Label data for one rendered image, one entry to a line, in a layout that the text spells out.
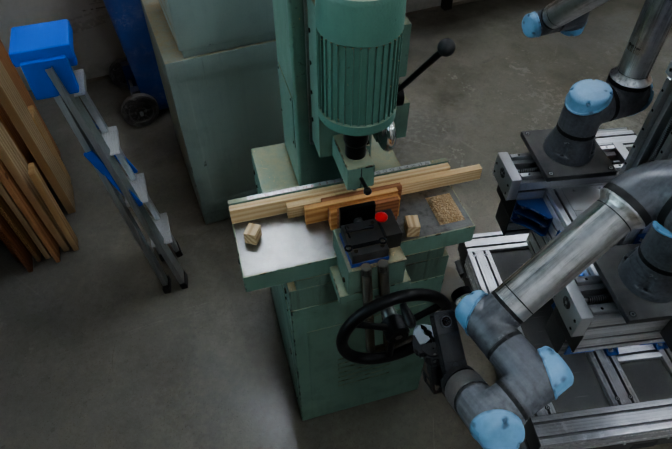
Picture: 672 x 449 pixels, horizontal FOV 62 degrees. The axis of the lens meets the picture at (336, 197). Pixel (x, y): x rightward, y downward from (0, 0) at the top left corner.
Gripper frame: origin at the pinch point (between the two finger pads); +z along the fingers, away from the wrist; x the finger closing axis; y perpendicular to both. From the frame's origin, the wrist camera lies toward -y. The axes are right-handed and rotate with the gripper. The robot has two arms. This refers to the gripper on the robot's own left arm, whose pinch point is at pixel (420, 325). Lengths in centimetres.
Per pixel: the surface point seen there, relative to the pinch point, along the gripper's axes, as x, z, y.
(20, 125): -111, 149, -45
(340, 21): -8, 1, -65
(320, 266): -16.2, 22.5, -9.0
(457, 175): 26.4, 33.1, -21.4
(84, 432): -99, 82, 58
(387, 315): -3.6, 12.6, 2.9
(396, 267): -0.4, 11.2, -9.4
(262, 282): -30.7, 23.0, -8.1
